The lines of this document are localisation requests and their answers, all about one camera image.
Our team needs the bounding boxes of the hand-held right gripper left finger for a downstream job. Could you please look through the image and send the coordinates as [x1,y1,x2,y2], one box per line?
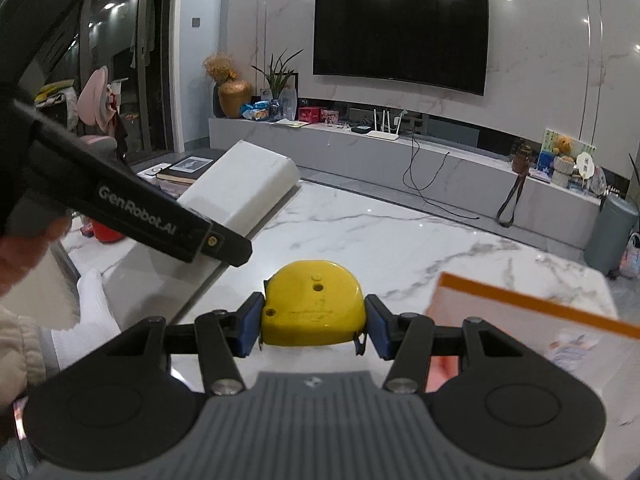
[107,292,266,395]

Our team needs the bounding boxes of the woven pastel handbag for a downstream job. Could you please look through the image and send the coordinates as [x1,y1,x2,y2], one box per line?
[620,232,640,278]

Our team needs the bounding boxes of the pink stool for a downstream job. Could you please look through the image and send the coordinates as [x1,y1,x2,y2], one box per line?
[77,134,118,158]

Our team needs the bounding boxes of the gold vase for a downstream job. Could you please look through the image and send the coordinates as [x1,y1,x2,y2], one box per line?
[218,79,253,119]

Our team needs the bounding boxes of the grey trash bin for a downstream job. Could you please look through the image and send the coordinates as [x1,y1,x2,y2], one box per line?
[584,194,640,276]

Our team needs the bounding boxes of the person's left hand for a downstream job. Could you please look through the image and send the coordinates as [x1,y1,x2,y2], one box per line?
[0,217,71,301]

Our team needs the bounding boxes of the white glasses case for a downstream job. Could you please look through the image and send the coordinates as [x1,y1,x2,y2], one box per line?
[177,141,301,241]

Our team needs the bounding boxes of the brown camera bag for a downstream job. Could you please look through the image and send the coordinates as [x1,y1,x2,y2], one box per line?
[495,142,533,228]

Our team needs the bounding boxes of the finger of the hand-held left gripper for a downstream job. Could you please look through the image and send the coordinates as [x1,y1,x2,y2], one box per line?
[199,217,253,267]

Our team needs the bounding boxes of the person's left forearm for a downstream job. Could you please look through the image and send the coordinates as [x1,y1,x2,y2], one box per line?
[0,305,63,411]

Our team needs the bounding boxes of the dried yellow flowers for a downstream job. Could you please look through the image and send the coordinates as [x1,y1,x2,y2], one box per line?
[202,52,238,83]

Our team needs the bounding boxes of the blue snack packets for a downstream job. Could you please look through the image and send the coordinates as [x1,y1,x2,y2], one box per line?
[240,101,271,122]

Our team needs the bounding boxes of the green potted grass plant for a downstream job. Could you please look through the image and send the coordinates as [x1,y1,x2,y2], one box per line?
[252,50,303,106]

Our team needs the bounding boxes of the dark hardcover book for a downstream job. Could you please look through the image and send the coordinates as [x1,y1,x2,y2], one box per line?
[155,152,226,183]

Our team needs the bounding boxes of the white cloth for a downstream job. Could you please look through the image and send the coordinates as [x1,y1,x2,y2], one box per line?
[50,269,123,371]

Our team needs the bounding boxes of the red cup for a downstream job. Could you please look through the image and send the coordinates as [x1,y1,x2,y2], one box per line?
[92,220,126,243]

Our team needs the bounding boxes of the white router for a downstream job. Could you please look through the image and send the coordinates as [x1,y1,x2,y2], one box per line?
[367,109,401,140]

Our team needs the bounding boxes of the black cable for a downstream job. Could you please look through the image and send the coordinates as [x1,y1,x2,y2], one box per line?
[402,132,481,221]

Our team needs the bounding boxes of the yellow tape measure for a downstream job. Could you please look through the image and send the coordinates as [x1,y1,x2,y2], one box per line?
[260,260,368,353]

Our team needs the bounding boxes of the printed picture board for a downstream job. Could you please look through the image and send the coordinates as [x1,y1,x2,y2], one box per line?
[540,128,597,186]

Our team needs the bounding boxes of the black curved television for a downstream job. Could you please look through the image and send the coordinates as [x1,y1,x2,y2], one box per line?
[312,0,490,96]

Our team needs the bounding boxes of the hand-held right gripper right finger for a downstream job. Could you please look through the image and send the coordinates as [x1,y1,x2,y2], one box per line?
[364,294,521,393]

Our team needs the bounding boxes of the pink clothes pile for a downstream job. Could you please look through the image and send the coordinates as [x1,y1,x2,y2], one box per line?
[75,65,123,131]

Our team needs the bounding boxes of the grey marble television console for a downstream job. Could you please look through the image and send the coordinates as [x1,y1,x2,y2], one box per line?
[207,116,601,251]

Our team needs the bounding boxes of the orange cardboard box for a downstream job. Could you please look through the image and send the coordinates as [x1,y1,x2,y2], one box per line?
[425,272,640,426]

